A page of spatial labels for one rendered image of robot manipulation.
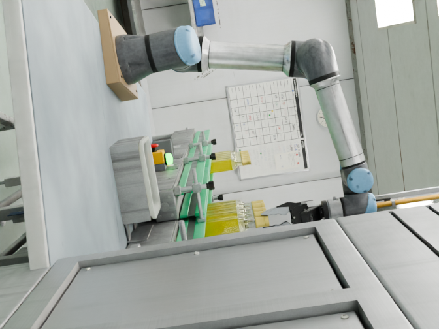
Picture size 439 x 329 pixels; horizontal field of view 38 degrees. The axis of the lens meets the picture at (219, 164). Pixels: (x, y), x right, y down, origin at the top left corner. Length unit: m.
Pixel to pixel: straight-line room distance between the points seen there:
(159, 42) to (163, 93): 6.04
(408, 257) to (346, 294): 0.14
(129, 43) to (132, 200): 0.47
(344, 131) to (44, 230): 1.05
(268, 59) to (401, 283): 1.31
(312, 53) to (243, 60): 0.24
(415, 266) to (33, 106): 0.69
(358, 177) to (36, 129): 1.05
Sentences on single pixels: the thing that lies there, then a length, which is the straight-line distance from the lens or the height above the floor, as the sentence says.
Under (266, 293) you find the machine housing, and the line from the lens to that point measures 0.85.
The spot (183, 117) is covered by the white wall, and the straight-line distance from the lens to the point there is 7.93.
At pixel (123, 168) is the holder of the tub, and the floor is 0.78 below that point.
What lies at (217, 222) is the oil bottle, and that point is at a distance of 2.01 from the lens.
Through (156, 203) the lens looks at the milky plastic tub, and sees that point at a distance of 1.92.
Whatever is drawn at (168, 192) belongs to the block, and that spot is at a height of 0.87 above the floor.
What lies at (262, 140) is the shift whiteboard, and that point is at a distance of 7.96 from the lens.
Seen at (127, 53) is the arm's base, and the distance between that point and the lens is 1.90.
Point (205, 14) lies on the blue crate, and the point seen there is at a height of 1.00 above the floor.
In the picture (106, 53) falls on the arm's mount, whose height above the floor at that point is 0.76.
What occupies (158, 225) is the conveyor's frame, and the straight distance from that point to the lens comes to 1.94.
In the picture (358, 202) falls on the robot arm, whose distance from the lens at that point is 2.05.
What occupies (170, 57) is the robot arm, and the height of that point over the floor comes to 0.94.
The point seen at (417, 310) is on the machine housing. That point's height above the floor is 1.25.
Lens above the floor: 1.08
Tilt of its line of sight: 1 degrees down
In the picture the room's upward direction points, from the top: 81 degrees clockwise
